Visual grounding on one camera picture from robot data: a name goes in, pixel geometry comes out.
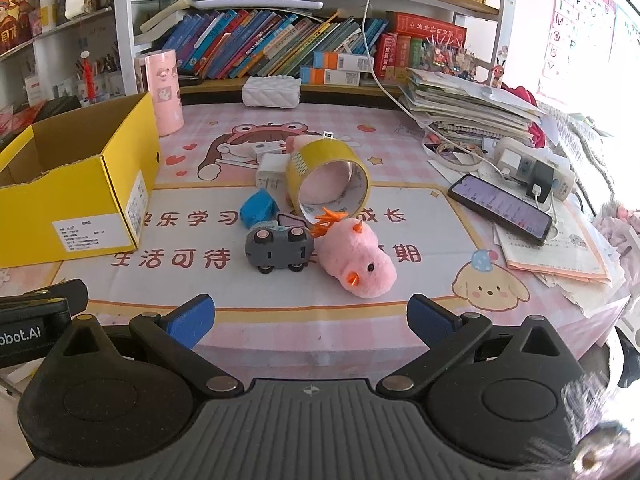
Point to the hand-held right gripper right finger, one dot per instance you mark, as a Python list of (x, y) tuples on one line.
[(430, 317)]

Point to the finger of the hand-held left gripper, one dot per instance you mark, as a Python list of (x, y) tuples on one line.
[(70, 295)]

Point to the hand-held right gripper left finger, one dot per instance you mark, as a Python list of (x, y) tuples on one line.
[(192, 317)]

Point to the yellow cardboard box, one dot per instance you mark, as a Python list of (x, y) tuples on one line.
[(75, 200)]

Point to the blue plastic packet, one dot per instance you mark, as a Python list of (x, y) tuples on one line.
[(257, 209)]

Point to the white charger adapter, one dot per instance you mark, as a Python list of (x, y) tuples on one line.
[(272, 172)]

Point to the yellow tape roll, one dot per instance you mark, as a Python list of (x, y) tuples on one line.
[(320, 152)]

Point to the pink plush chick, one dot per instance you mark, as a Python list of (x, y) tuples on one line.
[(350, 255)]

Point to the grey toy car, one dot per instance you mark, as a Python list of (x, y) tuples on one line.
[(275, 247)]

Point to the black smartphone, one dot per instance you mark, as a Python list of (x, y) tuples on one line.
[(500, 207)]

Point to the washi tape roll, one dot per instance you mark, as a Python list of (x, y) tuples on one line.
[(465, 160)]

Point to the black plug charger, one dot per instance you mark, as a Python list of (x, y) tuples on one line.
[(540, 180)]

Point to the white plug charger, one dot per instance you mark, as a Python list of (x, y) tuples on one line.
[(509, 159)]

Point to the red paper packets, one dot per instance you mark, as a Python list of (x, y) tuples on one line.
[(20, 120)]

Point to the small white box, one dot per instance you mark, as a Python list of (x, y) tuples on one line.
[(267, 148)]

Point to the black electronic keyboard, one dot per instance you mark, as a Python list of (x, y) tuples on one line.
[(55, 107)]

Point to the white power strip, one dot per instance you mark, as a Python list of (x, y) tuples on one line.
[(562, 175)]

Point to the stack of notebooks and papers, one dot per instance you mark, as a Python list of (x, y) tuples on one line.
[(465, 105)]

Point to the pen holders with pens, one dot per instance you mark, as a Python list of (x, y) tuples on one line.
[(107, 82)]

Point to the red tassel pen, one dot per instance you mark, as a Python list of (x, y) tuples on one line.
[(88, 77)]

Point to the pink cylindrical container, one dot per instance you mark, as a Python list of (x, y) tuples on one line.
[(162, 90)]

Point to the grey knitted blanket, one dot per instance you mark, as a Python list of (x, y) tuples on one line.
[(600, 160)]

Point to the black flat case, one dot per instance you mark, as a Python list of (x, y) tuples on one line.
[(190, 80)]

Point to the white quilted pouch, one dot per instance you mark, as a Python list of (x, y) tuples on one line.
[(272, 92)]

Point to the magenta cloth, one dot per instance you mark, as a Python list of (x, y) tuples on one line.
[(525, 97)]

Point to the reindeer ornament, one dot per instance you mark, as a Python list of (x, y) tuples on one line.
[(497, 72)]

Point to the colourful sticker ornament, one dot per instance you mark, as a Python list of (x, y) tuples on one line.
[(447, 60)]

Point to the orange and blue box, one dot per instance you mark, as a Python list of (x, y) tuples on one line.
[(337, 60), (330, 76)]

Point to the white side shelf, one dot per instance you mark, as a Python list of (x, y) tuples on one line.
[(50, 34)]

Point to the red thick book standing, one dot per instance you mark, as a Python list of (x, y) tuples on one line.
[(386, 55)]

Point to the red figure paper box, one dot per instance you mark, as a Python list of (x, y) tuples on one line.
[(15, 20)]

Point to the row of colourful books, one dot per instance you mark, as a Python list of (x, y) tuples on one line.
[(260, 42)]

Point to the white and yellow cup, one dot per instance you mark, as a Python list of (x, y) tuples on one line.
[(47, 12)]

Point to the red thick book lying flat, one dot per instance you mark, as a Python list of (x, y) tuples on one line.
[(425, 27)]

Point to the alphabet wall poster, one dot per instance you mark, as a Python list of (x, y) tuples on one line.
[(580, 25)]

